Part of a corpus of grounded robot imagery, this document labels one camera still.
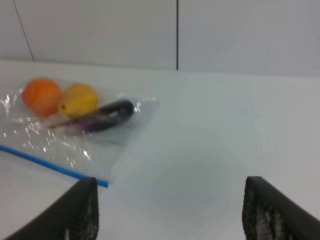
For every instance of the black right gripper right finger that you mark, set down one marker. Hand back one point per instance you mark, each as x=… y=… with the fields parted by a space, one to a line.
x=267 y=214

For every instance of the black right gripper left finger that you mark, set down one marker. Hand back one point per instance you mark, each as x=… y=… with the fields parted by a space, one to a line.
x=74 y=216

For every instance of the clear zip bag blue seal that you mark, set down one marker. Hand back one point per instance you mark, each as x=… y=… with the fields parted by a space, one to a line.
x=27 y=135

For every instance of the purple eggplant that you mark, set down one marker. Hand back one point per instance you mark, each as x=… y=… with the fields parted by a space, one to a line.
x=104 y=118

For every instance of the yellow pear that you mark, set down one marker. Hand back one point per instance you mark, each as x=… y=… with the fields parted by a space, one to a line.
x=78 y=99

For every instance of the orange fruit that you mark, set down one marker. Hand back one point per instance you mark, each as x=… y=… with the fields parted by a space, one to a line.
x=42 y=96

